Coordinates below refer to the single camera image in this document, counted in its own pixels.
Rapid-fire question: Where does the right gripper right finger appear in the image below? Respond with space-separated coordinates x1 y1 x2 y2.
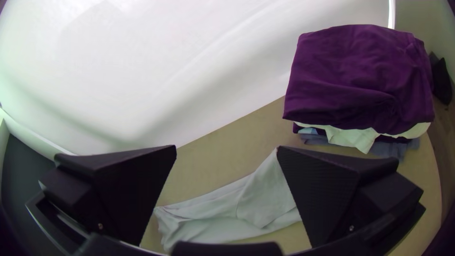
276 145 426 249

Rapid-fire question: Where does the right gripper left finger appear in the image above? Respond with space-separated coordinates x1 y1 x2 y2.
38 145 178 247

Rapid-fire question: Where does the pile of folded clothes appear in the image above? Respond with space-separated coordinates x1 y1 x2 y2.
282 24 437 161

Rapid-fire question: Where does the grey t-shirt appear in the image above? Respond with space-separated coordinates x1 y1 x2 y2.
153 147 303 254

